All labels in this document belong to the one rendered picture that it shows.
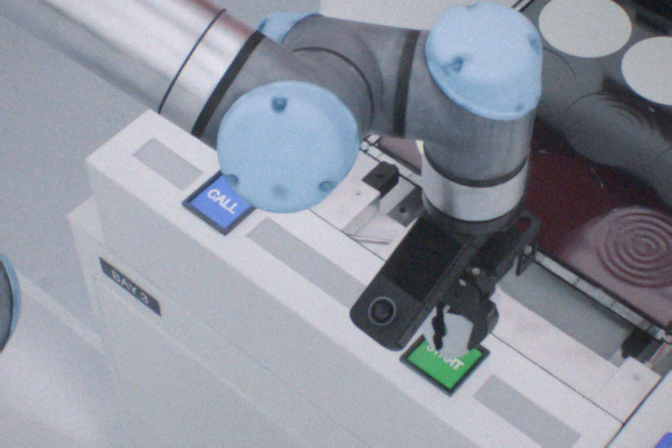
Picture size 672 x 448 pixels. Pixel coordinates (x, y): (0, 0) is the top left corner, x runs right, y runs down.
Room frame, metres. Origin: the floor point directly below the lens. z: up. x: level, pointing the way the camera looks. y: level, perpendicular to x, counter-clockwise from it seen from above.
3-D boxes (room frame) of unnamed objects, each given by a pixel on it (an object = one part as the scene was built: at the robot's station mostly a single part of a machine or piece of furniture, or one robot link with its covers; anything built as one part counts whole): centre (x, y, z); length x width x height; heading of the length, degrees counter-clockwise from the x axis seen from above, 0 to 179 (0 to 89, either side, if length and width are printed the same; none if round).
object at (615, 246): (0.93, -0.29, 0.90); 0.34 x 0.34 x 0.01; 49
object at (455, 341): (0.62, -0.11, 1.01); 0.06 x 0.03 x 0.09; 139
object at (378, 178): (0.87, -0.04, 0.90); 0.04 x 0.02 x 0.03; 139
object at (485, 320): (0.60, -0.10, 1.06); 0.05 x 0.02 x 0.09; 49
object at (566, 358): (0.72, -0.12, 0.87); 0.36 x 0.08 x 0.03; 49
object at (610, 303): (0.79, -0.17, 0.90); 0.38 x 0.01 x 0.01; 49
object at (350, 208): (0.82, 0.00, 0.89); 0.08 x 0.03 x 0.03; 139
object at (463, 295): (0.63, -0.10, 1.12); 0.09 x 0.08 x 0.12; 139
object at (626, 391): (0.61, -0.25, 0.89); 0.08 x 0.03 x 0.03; 139
